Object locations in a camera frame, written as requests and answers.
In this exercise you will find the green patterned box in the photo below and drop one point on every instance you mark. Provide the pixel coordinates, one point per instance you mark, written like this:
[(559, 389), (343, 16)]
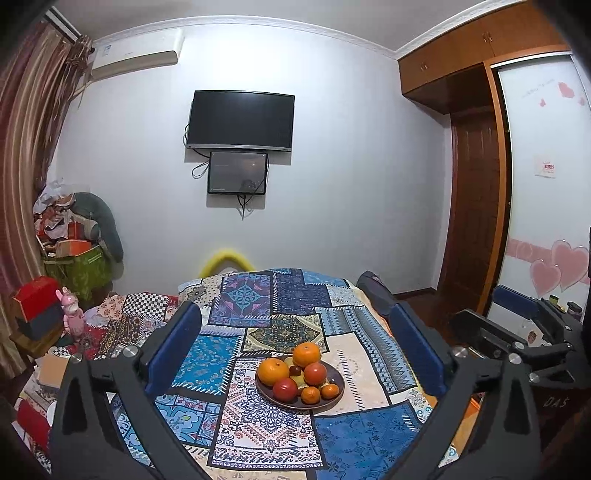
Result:
[(78, 272)]

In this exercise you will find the small tangerine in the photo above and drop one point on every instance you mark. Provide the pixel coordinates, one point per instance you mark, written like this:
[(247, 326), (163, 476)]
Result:
[(310, 395), (329, 391)]

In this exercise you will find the red box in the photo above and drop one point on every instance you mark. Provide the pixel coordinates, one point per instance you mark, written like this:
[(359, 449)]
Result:
[(37, 295)]

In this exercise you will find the red apple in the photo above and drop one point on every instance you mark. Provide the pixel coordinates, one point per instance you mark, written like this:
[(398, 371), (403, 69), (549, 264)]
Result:
[(285, 389), (315, 374)]

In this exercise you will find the pile of clutter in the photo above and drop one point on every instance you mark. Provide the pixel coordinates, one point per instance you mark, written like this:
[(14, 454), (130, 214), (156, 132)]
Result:
[(57, 217)]

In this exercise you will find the orange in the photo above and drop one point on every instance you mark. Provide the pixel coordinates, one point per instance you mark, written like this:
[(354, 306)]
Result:
[(273, 371), (307, 354)]

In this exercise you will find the striped brown curtain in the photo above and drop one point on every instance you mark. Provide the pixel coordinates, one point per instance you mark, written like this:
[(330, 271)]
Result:
[(27, 161)]

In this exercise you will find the black wall television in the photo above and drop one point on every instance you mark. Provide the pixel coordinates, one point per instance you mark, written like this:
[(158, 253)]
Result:
[(240, 120)]

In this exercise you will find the yellow sugarcane piece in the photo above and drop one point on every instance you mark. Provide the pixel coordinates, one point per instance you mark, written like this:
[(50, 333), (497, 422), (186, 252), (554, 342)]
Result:
[(299, 381), (288, 361)]

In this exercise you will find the small wall monitor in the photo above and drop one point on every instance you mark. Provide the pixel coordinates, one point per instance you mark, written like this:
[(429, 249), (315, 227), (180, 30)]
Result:
[(238, 171)]

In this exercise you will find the checked patterned cloth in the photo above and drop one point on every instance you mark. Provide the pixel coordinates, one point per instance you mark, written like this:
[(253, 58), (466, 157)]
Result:
[(134, 314)]

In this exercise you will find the brown wooden door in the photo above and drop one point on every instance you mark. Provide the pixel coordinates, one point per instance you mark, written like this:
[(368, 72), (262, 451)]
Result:
[(475, 207)]

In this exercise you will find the red cloth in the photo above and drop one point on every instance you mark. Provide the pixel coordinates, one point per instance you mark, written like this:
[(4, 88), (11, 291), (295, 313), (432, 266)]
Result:
[(32, 429)]

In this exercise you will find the pink toy figure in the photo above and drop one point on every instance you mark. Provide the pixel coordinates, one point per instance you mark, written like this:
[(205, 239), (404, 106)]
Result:
[(71, 316)]

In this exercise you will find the white printed box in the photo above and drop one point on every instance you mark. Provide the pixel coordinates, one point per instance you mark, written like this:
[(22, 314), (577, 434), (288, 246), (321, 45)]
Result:
[(526, 332)]

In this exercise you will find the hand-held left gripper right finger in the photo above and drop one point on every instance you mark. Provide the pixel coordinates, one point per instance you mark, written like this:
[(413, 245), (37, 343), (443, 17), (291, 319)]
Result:
[(415, 346)]

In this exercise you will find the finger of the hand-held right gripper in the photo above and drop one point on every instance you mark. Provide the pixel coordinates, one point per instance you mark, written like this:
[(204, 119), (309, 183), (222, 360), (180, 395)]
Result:
[(512, 297), (498, 337)]

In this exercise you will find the dark purple plate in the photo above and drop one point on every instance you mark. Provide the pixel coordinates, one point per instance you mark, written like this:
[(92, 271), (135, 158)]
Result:
[(334, 374)]

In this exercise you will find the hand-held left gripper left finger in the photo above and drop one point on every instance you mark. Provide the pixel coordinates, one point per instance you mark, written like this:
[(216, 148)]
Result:
[(178, 341)]

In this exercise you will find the small dark red fruit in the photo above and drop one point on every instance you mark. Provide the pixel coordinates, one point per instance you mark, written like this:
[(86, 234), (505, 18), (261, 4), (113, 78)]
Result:
[(295, 370)]

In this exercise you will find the wooden overhead cabinet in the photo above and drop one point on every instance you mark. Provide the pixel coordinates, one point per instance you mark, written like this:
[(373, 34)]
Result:
[(461, 64)]

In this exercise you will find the blue patchwork blanket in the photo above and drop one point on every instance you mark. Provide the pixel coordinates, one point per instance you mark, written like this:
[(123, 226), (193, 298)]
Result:
[(369, 429)]

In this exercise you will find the cardboard box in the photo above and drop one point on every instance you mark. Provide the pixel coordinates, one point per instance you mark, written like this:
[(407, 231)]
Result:
[(51, 371)]

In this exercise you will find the white air conditioner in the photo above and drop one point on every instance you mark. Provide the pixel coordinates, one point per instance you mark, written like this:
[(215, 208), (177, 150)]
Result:
[(134, 50)]

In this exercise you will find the white wardrobe sliding door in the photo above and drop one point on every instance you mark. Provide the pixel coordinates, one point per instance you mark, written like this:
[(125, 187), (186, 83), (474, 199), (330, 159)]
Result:
[(545, 207)]

